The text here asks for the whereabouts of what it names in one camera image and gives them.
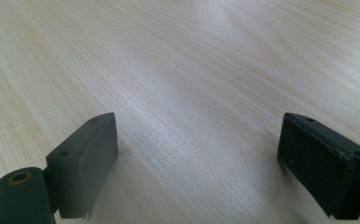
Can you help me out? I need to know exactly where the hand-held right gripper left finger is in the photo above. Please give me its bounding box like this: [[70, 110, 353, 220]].
[[45, 112, 119, 220]]

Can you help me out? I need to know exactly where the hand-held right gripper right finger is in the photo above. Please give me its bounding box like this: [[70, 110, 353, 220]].
[[276, 112, 360, 220]]

